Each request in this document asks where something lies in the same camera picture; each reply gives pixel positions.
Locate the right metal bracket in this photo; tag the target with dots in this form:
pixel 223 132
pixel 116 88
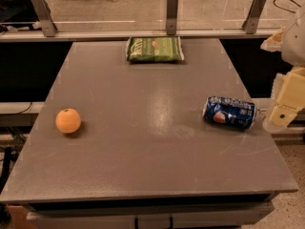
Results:
pixel 250 25

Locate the metal rail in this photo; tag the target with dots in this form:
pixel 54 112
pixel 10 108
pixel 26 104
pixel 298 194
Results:
pixel 38 36

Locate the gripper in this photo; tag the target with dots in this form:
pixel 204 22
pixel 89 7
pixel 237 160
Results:
pixel 295 45

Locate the green chip bag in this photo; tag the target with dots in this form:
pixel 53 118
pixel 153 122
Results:
pixel 154 49

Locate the left metal bracket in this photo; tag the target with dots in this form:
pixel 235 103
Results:
pixel 44 15

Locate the blue pepsi can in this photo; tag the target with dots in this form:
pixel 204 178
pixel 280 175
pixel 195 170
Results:
pixel 230 112

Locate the middle metal bracket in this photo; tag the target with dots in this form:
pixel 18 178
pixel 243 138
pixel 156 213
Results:
pixel 171 17

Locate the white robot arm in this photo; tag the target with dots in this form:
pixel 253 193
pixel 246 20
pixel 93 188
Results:
pixel 290 40

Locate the metal bracket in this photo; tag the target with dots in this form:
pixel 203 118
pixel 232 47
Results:
pixel 171 17
pixel 44 15
pixel 250 25

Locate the orange fruit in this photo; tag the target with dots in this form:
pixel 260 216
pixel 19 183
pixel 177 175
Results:
pixel 68 121

